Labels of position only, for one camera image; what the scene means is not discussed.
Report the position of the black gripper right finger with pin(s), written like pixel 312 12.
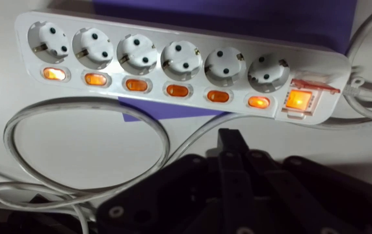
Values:
pixel 307 195

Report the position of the purple paper sheet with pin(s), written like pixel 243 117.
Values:
pixel 238 17

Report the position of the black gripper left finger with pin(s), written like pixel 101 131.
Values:
pixel 181 190

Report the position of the white six-socket power strip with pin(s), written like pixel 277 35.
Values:
pixel 186 65

